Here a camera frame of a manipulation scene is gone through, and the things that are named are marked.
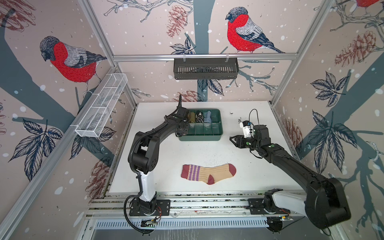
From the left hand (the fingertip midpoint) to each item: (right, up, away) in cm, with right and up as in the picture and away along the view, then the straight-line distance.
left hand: (183, 127), depth 96 cm
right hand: (+29, -6, -12) cm, 32 cm away
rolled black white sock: (+11, +7, +7) cm, 15 cm away
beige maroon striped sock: (+16, -26, -13) cm, 33 cm away
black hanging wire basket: (+16, +41, +8) cm, 45 cm away
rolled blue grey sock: (+17, +7, +7) cm, 20 cm away
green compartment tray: (+15, -3, +7) cm, 17 cm away
